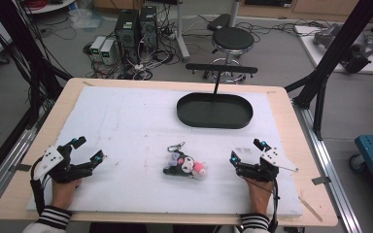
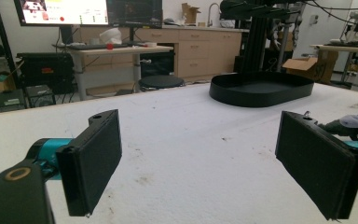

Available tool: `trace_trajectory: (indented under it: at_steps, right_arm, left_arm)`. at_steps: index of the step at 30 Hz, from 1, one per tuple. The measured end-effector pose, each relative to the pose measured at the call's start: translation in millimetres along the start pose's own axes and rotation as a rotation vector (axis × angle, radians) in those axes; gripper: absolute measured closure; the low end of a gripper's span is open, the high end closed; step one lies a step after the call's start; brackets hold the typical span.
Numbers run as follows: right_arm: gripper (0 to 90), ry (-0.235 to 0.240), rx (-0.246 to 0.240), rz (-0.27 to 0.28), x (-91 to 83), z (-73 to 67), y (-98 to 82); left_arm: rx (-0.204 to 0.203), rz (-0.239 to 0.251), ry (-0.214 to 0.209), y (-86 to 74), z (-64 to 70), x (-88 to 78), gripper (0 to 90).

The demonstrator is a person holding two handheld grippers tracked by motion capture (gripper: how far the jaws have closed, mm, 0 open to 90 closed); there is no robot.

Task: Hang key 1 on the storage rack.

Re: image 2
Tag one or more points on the metal faucet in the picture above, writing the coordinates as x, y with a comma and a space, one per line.
210, 14

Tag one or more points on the white foam board mat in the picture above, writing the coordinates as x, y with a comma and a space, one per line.
183, 140

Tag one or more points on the open cardboard box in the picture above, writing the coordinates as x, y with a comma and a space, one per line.
190, 14

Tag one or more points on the wooden drawer cabinet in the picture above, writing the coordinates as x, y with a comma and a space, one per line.
199, 53

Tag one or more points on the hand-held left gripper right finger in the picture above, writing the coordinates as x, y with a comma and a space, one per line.
320, 165

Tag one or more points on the black oval tray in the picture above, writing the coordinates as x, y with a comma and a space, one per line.
261, 96

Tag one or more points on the small red object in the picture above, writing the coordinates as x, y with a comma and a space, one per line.
109, 46

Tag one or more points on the monitor with light screen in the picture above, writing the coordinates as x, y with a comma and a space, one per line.
68, 11

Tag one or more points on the black computer tower green label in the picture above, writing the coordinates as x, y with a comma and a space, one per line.
7, 101

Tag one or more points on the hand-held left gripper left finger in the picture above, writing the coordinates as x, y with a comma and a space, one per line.
88, 161

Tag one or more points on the black round stool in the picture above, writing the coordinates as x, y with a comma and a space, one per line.
161, 81

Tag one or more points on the black keyboard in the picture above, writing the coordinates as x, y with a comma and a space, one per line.
96, 47

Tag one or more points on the light wooden desk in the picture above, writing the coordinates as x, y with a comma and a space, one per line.
121, 50

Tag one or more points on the monitor with dark screen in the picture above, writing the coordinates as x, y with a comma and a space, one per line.
135, 12

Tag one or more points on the black frame post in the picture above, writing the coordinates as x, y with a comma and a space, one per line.
254, 40

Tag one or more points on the black shelf rack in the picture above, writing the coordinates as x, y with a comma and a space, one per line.
4, 43

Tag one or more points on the large cardboard box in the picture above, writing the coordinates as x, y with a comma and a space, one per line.
313, 70

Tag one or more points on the white rounded object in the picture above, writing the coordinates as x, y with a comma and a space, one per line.
110, 35

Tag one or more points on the large black case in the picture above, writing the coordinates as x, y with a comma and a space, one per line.
46, 71

